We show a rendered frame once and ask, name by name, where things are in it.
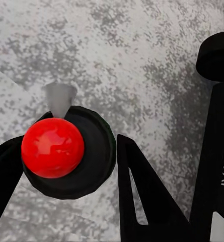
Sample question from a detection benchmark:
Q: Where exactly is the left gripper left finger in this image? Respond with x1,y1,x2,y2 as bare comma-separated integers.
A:
0,136,24,218

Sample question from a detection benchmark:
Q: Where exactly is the insectifuge atomizer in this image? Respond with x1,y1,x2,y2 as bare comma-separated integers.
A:
21,83,117,200

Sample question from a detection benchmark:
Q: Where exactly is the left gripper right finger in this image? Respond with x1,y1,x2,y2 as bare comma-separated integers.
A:
117,134,200,242

